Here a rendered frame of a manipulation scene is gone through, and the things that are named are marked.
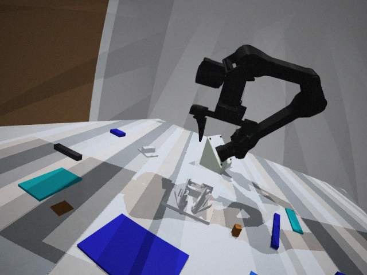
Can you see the brown flat square plate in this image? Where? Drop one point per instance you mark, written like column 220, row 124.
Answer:
column 61, row 208

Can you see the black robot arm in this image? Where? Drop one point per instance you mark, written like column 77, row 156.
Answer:
column 252, row 62

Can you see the blue flat rectangular mat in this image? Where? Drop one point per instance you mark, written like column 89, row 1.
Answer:
column 122, row 247

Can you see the black rectangular bar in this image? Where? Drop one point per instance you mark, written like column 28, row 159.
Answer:
column 68, row 152

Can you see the brown block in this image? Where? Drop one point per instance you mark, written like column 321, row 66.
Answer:
column 236, row 230

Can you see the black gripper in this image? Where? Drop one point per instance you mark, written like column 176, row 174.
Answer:
column 200, row 111

